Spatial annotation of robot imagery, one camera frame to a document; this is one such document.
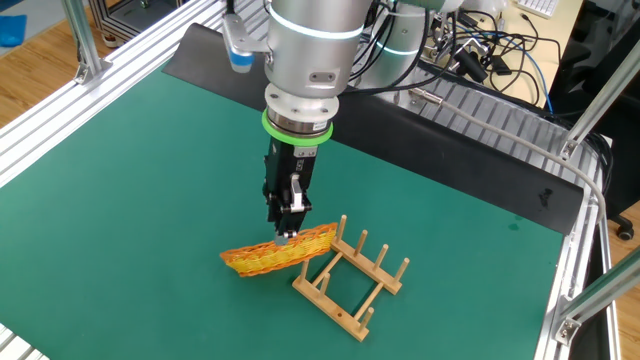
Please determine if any black office chair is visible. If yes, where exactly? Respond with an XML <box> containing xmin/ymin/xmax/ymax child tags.
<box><xmin>548</xmin><ymin>0</ymin><xmax>640</xmax><ymax>242</ymax></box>

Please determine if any black aluminium frame stand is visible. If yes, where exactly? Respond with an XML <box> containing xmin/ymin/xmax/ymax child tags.
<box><xmin>88</xmin><ymin>0</ymin><xmax>194</xmax><ymax>49</ymax></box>

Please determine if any black rubber barrier strip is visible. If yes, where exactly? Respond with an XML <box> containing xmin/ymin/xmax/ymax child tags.
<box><xmin>162</xmin><ymin>22</ymin><xmax>585</xmax><ymax>236</ymax></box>

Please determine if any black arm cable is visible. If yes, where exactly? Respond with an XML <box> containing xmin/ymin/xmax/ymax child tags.
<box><xmin>344</xmin><ymin>0</ymin><xmax>461</xmax><ymax>96</ymax></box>

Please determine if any blue cable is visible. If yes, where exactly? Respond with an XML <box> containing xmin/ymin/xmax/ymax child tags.
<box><xmin>449</xmin><ymin>22</ymin><xmax>555</xmax><ymax>115</ymax></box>

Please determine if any black desk cable tangle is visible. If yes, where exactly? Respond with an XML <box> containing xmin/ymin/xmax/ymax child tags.
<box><xmin>434</xmin><ymin>9</ymin><xmax>564</xmax><ymax>109</ymax></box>

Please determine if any grey hose with metal connector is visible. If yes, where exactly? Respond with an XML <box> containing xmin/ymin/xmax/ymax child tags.
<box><xmin>408</xmin><ymin>84</ymin><xmax>609</xmax><ymax>226</ymax></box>

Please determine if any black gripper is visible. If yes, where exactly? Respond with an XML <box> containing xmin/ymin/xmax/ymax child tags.
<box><xmin>263</xmin><ymin>137</ymin><xmax>319</xmax><ymax>247</ymax></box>

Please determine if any wooden peg dish rack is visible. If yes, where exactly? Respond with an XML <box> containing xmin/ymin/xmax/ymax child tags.
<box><xmin>291</xmin><ymin>214</ymin><xmax>411</xmax><ymax>343</ymax></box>

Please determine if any white keyboard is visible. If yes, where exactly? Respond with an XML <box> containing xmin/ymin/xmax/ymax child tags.
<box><xmin>516</xmin><ymin>0</ymin><xmax>560</xmax><ymax>20</ymax></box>

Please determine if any aluminium profile table frame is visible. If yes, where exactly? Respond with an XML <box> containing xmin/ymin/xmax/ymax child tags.
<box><xmin>0</xmin><ymin>0</ymin><xmax>624</xmax><ymax>360</ymax></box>

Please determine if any green table mat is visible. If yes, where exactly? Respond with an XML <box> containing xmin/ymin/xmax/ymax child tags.
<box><xmin>0</xmin><ymin>64</ymin><xmax>566</xmax><ymax>360</ymax></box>

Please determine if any silver blue wrist camera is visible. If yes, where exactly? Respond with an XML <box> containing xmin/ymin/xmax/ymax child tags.
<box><xmin>222</xmin><ymin>13</ymin><xmax>274</xmax><ymax>75</ymax></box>

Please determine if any beige desk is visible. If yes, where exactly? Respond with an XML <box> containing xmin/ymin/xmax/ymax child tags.
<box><xmin>439</xmin><ymin>0</ymin><xmax>585</xmax><ymax>109</ymax></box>

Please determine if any aluminium frame post with bracket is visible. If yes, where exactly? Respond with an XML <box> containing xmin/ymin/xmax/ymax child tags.
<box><xmin>552</xmin><ymin>259</ymin><xmax>640</xmax><ymax>347</ymax></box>
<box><xmin>558</xmin><ymin>37</ymin><xmax>640</xmax><ymax>162</ymax></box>
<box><xmin>60</xmin><ymin>0</ymin><xmax>114</xmax><ymax>85</ymax></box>

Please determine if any orange yellow wicker basket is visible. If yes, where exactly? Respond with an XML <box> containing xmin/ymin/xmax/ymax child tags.
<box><xmin>219</xmin><ymin>222</ymin><xmax>339</xmax><ymax>278</ymax></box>

